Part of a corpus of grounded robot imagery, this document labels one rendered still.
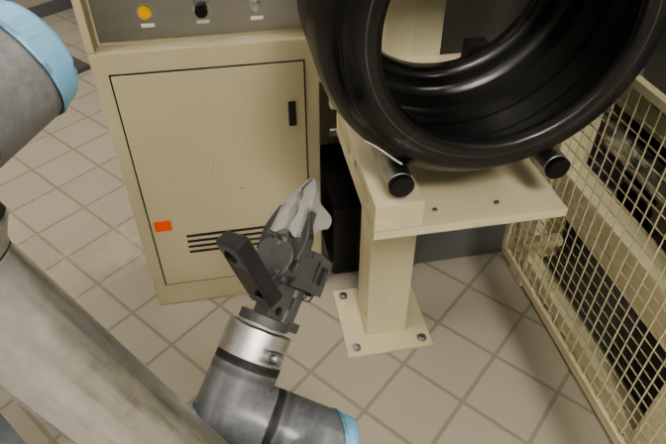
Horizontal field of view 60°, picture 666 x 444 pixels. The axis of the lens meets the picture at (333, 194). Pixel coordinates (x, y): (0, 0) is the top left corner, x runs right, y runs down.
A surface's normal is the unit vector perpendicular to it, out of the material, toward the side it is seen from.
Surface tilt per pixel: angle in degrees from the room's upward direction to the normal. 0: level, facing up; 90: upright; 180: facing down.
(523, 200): 0
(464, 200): 0
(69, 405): 75
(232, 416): 44
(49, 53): 69
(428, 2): 90
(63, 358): 64
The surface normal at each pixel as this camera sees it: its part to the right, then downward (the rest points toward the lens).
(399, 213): 0.18, 0.62
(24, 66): 0.89, -0.18
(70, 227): 0.00, -0.77
